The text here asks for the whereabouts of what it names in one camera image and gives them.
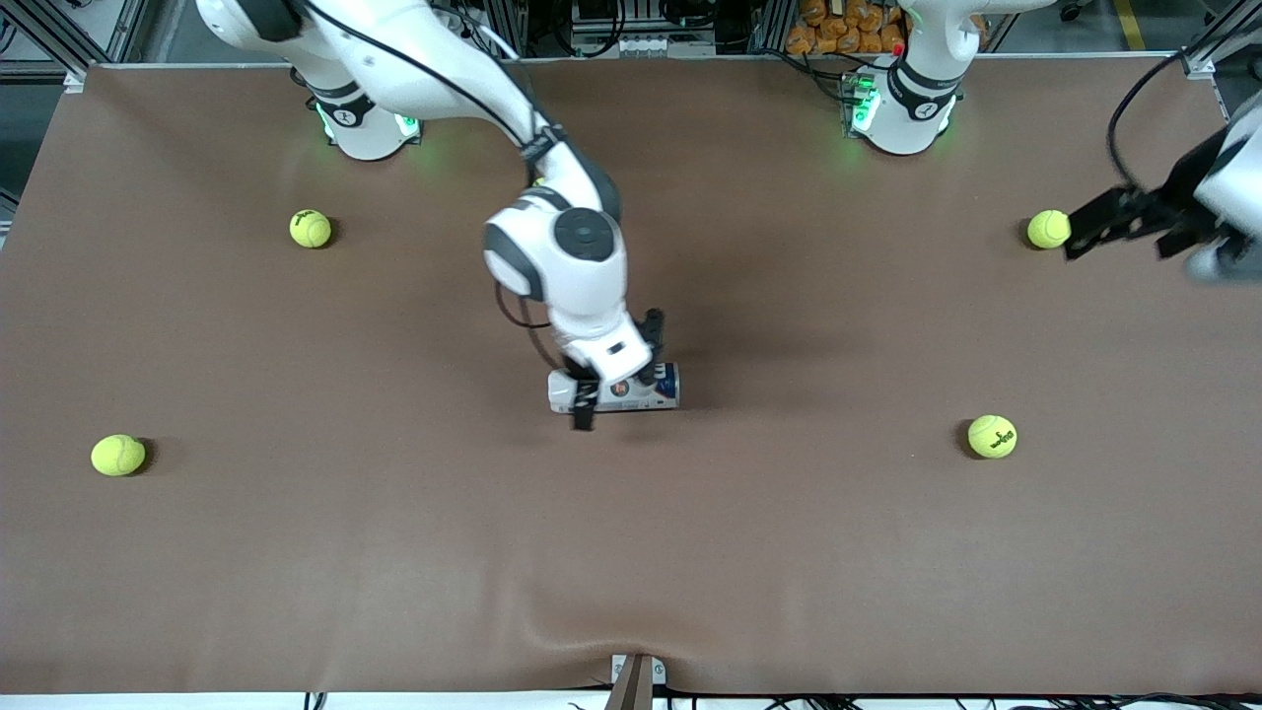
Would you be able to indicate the brown table mat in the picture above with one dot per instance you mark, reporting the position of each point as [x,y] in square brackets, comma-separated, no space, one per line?
[631,542]

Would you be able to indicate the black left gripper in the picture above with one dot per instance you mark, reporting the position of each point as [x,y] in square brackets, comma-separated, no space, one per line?
[1180,193]

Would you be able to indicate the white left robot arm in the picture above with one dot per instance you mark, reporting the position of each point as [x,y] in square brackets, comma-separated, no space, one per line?
[902,123]

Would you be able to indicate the aluminium frame strut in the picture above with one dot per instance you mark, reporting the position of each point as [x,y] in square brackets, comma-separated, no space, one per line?
[59,39]
[1208,54]

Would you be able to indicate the white blue tennis ball can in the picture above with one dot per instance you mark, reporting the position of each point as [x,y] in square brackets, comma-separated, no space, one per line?
[631,397]

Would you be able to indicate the bag of orange items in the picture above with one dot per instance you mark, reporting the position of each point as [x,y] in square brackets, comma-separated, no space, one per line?
[848,30]

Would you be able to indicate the dark electronics box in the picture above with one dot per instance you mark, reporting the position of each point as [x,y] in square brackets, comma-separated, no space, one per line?
[641,44]

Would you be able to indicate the grey table clamp bracket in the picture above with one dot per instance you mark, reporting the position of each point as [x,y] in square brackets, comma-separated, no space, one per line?
[631,690]

